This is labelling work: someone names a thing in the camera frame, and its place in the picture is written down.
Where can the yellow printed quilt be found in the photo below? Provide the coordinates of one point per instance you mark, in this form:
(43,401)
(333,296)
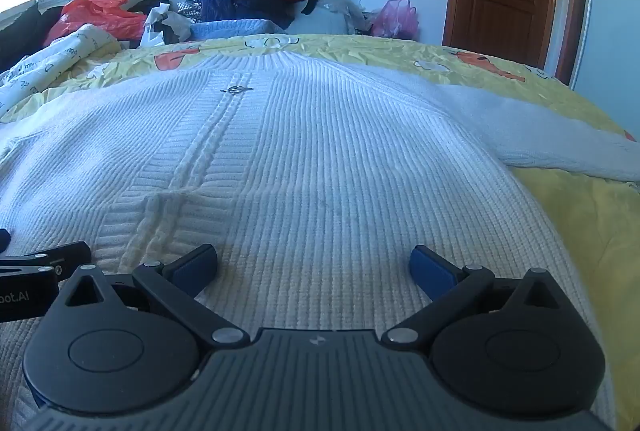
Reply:
(590,231)

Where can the pink plastic bag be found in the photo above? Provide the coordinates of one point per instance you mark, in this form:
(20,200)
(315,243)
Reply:
(395,18)

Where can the dark garment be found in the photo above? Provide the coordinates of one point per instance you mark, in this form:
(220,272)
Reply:
(150,4)

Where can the white printed quilt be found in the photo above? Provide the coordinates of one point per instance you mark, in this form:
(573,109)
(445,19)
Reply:
(65,48)

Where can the black cloth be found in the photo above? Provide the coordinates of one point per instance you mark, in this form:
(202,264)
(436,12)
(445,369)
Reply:
(20,31)

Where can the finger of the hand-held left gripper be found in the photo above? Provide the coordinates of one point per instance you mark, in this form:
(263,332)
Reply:
(70,256)
(4,241)

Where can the white crumpled plastic bag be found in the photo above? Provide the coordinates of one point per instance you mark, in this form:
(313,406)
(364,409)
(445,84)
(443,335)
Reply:
(155,26)

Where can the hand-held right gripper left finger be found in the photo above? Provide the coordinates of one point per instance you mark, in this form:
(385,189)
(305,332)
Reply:
(192,271)

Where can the white knit sweater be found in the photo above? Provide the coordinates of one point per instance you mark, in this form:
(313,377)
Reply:
(310,151)

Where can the navy padded jacket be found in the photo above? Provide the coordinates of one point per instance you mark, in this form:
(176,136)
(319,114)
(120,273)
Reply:
(240,8)

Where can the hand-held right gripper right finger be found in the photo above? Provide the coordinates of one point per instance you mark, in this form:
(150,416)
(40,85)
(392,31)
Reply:
(427,268)

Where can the light blue knit garment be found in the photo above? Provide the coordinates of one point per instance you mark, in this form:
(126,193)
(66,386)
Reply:
(235,28)

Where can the grey bag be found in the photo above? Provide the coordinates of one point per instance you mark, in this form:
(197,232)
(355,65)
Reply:
(325,16)

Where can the red plastic bag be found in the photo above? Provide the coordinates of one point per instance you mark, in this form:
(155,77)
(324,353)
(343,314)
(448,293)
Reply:
(95,11)

